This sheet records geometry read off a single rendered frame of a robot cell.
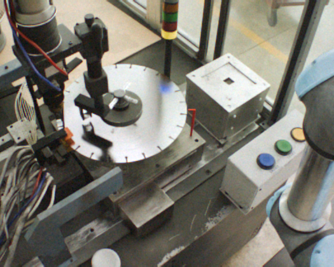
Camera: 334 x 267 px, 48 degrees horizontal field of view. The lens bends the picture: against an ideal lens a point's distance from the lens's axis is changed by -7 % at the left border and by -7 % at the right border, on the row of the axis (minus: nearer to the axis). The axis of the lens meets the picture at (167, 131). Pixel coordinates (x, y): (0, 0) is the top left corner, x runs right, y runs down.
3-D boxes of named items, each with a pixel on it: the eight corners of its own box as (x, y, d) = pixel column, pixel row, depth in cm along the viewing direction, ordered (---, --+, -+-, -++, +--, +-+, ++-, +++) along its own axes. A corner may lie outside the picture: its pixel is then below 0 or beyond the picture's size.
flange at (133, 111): (144, 93, 103) (144, 86, 101) (140, 126, 96) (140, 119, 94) (101, 91, 103) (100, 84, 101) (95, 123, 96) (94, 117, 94)
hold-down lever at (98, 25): (95, 12, 72) (81, 14, 71) (108, 23, 68) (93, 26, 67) (94, 48, 77) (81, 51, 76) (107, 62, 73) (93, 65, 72)
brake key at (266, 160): (264, 154, 100) (266, 150, 99) (275, 164, 98) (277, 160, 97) (254, 163, 98) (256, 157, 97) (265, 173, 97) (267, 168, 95)
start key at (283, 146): (281, 141, 103) (283, 136, 101) (292, 150, 101) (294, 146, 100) (271, 149, 101) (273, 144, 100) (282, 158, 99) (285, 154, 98)
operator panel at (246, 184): (282, 140, 121) (295, 107, 110) (307, 162, 116) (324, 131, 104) (218, 189, 110) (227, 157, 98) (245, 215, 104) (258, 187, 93)
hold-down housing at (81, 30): (104, 81, 88) (98, 5, 73) (112, 94, 86) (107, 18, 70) (82, 89, 86) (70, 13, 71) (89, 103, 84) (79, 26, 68)
